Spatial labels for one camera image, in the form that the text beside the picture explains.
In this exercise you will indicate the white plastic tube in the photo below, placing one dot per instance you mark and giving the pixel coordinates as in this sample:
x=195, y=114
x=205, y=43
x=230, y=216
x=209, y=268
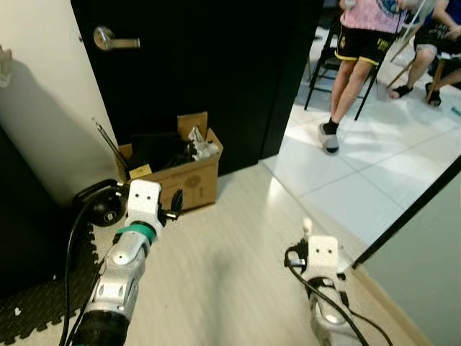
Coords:
x=307, y=228

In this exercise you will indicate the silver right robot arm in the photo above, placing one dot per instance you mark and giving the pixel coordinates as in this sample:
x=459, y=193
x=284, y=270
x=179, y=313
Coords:
x=328, y=318

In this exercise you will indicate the brown cardboard box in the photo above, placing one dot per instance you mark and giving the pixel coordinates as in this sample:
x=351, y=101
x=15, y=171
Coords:
x=194, y=184

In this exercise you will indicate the yellowish paper label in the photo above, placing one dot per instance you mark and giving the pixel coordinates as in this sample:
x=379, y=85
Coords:
x=140, y=171

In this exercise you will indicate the black bundle with white print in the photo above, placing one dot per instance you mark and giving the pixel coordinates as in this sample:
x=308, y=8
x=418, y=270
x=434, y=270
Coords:
x=162, y=153

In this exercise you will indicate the crumpled white packaging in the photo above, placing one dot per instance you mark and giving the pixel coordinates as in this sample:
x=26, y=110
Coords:
x=203, y=144

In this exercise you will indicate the black round weight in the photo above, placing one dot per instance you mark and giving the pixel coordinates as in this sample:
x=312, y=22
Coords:
x=97, y=205

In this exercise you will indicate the thin dark rod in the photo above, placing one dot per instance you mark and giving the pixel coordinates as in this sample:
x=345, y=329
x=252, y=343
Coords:
x=112, y=144

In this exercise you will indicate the wooden baseboard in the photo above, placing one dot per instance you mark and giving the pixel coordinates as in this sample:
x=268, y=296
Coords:
x=389, y=306

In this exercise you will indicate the black door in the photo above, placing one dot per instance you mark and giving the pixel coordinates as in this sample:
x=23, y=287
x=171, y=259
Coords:
x=216, y=72

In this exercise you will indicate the small blue object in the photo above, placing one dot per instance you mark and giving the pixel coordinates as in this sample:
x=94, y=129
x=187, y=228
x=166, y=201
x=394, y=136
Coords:
x=456, y=111

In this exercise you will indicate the black foam puzzle mat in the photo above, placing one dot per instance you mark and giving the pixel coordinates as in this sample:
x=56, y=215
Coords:
x=29, y=313

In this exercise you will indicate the black folding chair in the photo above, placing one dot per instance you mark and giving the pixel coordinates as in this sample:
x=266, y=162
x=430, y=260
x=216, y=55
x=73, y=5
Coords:
x=318, y=72

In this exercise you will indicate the wooden chair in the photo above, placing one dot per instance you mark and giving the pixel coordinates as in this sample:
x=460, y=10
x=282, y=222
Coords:
x=437, y=76

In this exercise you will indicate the white hanging cloth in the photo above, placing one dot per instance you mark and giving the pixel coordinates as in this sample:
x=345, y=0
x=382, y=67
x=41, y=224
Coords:
x=4, y=66

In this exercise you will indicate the person in pink shirt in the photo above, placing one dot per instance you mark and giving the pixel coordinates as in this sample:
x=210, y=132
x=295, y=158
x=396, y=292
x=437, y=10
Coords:
x=360, y=43

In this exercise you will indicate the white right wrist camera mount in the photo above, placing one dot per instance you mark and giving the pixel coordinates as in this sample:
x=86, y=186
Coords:
x=322, y=256

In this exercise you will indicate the black wall edge trim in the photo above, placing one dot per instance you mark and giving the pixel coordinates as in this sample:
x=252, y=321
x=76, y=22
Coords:
x=403, y=217

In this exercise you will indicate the white metal frame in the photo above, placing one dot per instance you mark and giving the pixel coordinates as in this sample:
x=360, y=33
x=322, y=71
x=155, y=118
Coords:
x=410, y=30

